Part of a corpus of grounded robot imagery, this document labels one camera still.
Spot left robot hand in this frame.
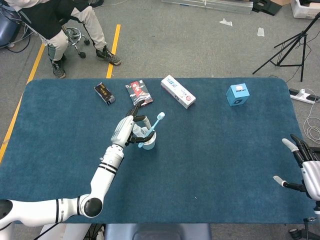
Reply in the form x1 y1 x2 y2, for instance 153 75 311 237
110 100 156 149

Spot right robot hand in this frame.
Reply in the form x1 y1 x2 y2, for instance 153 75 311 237
272 134 320 200

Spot white toothpaste tube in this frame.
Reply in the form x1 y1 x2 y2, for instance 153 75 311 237
132 126 149 138

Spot light blue toothbrush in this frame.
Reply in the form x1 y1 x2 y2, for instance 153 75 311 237
137 112 166 149

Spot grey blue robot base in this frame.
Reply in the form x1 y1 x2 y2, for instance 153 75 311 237
103 223 213 240

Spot long white box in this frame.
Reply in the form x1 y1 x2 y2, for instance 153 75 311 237
160 74 197 110

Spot small black box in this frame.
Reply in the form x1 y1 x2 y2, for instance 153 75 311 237
93 82 117 107

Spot black red illustrated box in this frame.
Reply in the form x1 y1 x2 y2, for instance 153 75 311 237
125 79 155 110

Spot black caster wheel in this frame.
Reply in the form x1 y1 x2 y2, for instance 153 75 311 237
289 226 310 240

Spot blue table cloth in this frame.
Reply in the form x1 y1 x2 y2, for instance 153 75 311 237
0 77 316 225

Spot white power strip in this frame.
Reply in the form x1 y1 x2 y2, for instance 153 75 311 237
289 88 320 105

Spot black swivel stool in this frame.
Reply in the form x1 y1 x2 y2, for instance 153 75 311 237
61 23 91 59

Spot light blue speaker box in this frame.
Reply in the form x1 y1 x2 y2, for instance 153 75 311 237
225 83 251 108

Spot white robot torso shell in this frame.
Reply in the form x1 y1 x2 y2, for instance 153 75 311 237
37 223 93 240

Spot seated person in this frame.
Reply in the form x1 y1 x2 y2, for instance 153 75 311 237
4 0 123 79

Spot black tripod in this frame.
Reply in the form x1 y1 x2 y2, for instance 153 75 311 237
252 11 320 83

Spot aluminium profile rails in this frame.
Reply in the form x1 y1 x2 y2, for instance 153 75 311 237
161 0 253 15

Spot white plastic crate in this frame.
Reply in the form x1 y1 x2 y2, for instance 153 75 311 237
290 0 320 19

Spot black foam insert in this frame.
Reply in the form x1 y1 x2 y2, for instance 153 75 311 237
251 0 283 16

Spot white cup with handle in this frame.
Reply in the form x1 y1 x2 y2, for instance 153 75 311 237
138 130 158 151

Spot white cable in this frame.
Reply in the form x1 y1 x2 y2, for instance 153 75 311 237
303 94 320 146

